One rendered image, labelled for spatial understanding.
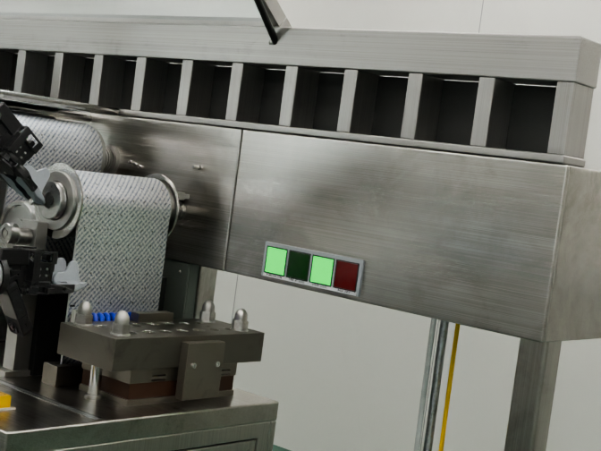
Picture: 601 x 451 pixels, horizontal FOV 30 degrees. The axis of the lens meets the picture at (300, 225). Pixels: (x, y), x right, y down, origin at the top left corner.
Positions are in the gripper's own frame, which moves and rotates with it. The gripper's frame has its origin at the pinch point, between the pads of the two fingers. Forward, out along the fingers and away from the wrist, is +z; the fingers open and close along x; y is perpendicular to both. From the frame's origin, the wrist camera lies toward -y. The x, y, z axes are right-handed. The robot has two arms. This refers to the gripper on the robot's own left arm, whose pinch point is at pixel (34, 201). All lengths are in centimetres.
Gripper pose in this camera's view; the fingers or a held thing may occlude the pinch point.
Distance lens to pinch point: 223.1
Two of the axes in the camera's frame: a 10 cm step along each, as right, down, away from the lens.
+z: 4.1, 6.6, 6.3
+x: -7.6, -1.3, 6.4
